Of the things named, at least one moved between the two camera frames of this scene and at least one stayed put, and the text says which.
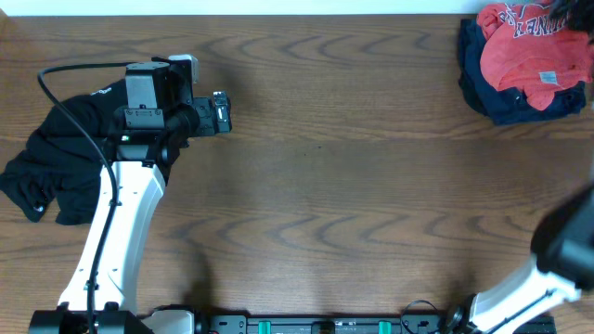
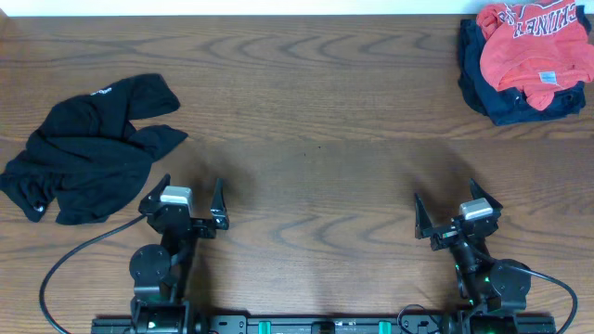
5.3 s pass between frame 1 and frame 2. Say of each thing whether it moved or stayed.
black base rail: stayed
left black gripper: moved
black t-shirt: stayed
